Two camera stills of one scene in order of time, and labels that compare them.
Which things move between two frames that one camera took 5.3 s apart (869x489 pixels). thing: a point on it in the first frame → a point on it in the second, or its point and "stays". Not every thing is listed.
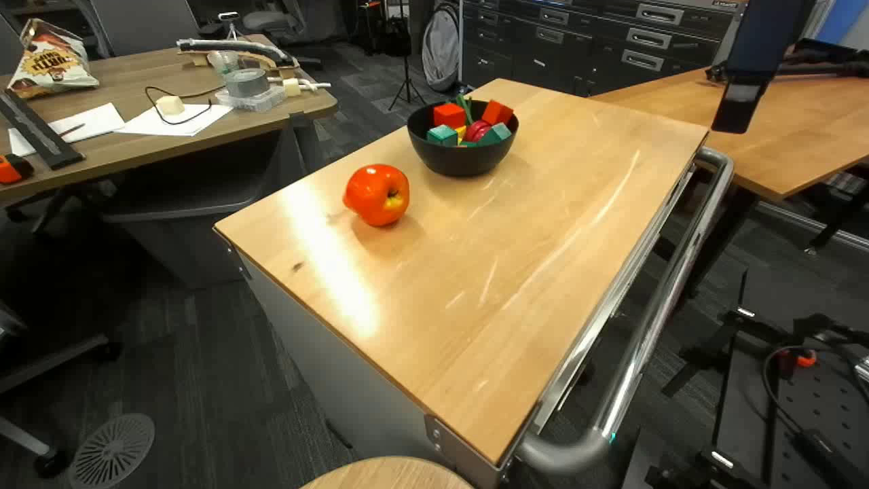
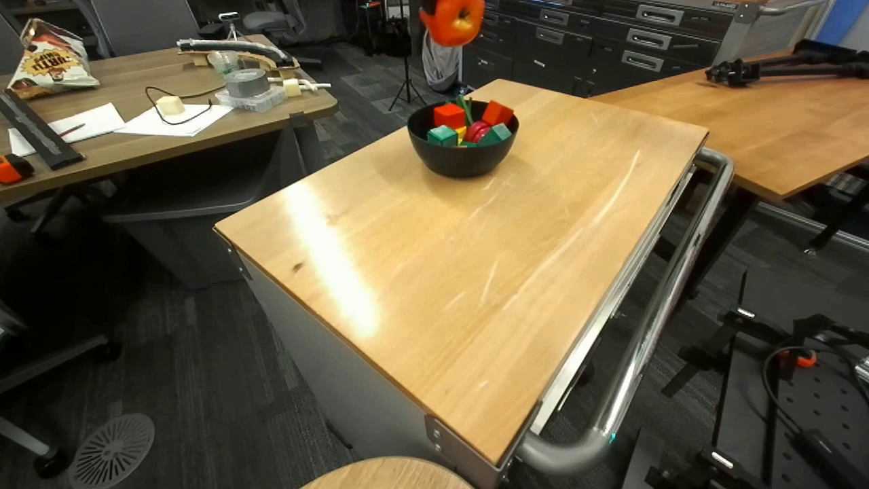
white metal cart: x=426 y=299 stays
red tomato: x=379 y=194 → x=455 y=22
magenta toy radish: x=479 y=130 stays
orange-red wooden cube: x=449 y=115 stays
